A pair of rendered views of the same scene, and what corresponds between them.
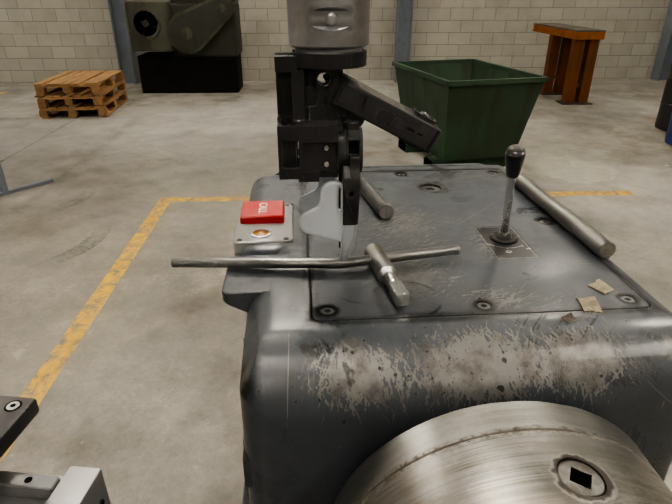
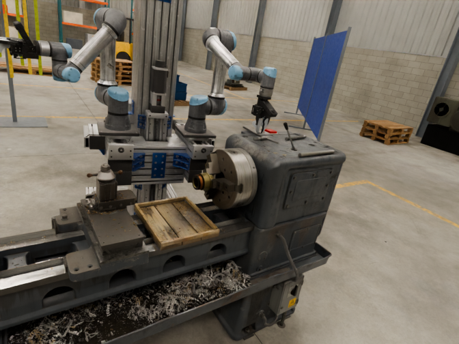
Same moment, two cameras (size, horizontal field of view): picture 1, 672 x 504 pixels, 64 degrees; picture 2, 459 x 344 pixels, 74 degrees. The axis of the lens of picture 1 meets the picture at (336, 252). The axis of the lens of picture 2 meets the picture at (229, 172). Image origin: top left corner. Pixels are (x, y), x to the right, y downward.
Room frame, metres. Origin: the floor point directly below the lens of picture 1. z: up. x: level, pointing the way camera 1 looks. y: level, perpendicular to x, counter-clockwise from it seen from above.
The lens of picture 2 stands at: (-0.54, -1.39, 1.72)
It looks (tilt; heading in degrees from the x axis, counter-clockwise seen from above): 22 degrees down; 56
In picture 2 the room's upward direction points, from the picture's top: 10 degrees clockwise
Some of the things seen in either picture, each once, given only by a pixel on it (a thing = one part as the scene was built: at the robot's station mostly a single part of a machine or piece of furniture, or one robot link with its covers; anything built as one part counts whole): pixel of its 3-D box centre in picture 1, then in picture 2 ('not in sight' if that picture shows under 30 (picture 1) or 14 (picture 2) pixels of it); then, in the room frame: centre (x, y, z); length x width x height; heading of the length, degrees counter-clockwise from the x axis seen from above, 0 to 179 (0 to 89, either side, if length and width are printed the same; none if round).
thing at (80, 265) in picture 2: not in sight; (98, 232); (-0.37, -0.20, 0.90); 0.47 x 0.30 x 0.06; 94
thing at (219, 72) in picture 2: not in sight; (218, 74); (0.47, 0.46, 1.54); 0.15 x 0.12 x 0.55; 8
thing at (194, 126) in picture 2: not in sight; (196, 123); (0.34, 0.44, 1.21); 0.15 x 0.15 x 0.10
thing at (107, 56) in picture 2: not in sight; (108, 59); (-0.19, 0.62, 1.54); 0.15 x 0.12 x 0.55; 105
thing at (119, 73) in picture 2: not in sight; (115, 71); (1.56, 9.43, 0.36); 1.26 x 0.86 x 0.73; 14
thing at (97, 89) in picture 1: (84, 92); (386, 131); (7.61, 3.49, 0.22); 1.25 x 0.86 x 0.44; 5
